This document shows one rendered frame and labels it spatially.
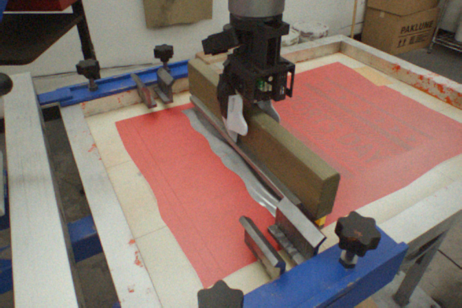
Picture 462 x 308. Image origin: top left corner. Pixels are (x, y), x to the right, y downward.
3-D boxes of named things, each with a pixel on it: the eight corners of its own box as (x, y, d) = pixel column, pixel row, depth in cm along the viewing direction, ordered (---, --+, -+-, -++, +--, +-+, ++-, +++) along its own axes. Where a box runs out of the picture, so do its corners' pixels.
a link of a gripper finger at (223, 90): (217, 119, 53) (225, 66, 49) (212, 115, 55) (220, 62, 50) (243, 116, 56) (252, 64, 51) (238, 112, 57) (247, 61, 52)
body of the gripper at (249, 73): (249, 115, 48) (252, 29, 41) (220, 89, 54) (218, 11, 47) (293, 101, 51) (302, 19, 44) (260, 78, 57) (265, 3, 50)
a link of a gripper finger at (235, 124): (234, 159, 53) (244, 106, 49) (216, 139, 58) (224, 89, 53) (251, 155, 55) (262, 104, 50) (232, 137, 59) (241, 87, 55)
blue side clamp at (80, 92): (191, 84, 85) (189, 58, 81) (200, 93, 82) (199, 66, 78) (64, 117, 73) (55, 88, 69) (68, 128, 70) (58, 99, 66)
